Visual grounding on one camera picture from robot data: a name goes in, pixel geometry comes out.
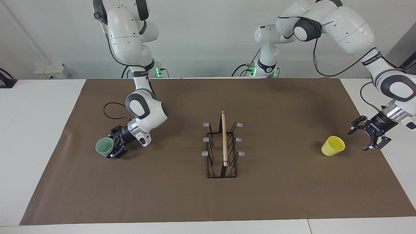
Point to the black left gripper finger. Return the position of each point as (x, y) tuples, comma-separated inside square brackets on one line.
[(380, 142), (360, 125)]

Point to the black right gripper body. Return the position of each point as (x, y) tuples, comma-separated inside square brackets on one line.
[(125, 136)]

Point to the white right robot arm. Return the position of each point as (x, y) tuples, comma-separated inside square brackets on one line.
[(123, 32)]

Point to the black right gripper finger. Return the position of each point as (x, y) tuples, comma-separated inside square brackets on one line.
[(115, 132), (118, 152)]

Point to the brown table mat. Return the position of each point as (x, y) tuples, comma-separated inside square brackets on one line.
[(130, 195)]

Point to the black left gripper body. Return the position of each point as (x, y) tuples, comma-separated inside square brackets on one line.
[(380, 125)]

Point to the yellow plastic cup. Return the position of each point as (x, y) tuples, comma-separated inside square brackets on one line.
[(331, 148)]

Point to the black stand pole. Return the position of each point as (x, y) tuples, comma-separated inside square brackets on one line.
[(410, 63)]

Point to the black table clamp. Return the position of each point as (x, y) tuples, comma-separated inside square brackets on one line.
[(6, 83)]

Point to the pale green plastic cup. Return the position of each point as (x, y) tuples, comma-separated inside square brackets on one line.
[(104, 146)]

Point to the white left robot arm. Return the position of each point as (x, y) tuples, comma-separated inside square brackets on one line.
[(351, 26)]

